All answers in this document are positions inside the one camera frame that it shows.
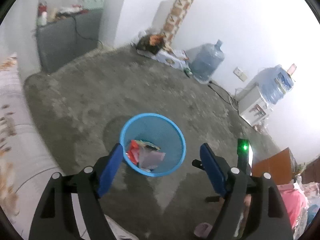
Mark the red wrapper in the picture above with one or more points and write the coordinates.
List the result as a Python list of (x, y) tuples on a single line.
[(133, 152)]

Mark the green desk calendar box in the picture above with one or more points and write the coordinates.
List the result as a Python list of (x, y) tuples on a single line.
[(94, 2)]

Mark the full blue water jug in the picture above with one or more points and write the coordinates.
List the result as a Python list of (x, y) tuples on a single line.
[(275, 85)]

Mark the empty blue water jug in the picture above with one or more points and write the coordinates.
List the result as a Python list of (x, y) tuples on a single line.
[(206, 61)]

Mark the pink snack bag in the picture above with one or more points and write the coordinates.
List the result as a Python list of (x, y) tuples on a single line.
[(152, 158)]

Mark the white printed carton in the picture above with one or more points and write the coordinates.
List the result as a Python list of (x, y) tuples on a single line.
[(167, 58)]

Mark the pink cloth bundle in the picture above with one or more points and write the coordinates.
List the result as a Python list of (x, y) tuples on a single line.
[(293, 202)]

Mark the brown wooden furniture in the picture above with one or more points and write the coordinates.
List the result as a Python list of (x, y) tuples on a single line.
[(272, 166)]

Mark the white plastic bag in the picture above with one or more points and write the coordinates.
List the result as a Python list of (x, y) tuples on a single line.
[(145, 35)]

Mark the tile pattern roll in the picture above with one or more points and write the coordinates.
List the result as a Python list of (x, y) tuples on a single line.
[(178, 15)]

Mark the pink slipper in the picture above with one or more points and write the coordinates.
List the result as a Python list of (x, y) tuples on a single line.
[(203, 230)]

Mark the white water dispenser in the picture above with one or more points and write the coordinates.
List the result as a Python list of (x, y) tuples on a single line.
[(252, 107)]

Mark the red spray bottle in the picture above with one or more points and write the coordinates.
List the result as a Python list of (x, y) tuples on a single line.
[(42, 12)]

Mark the blue mesh trash basket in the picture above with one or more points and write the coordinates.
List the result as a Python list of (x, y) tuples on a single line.
[(165, 132)]

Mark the dark printed box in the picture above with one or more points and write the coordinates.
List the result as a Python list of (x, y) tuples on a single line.
[(150, 43)]

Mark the grey side cabinet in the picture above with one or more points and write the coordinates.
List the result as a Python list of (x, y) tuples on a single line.
[(65, 40)]

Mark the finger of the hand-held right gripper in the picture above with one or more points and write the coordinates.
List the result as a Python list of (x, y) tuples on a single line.
[(197, 164), (212, 199)]

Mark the green can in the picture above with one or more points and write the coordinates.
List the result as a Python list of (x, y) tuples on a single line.
[(188, 72)]

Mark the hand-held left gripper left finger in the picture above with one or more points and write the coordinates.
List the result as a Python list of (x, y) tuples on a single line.
[(110, 170)]

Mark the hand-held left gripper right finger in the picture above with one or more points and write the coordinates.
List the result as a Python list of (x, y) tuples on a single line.
[(212, 172)]

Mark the wall socket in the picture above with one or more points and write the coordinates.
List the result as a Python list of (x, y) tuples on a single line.
[(240, 73)]

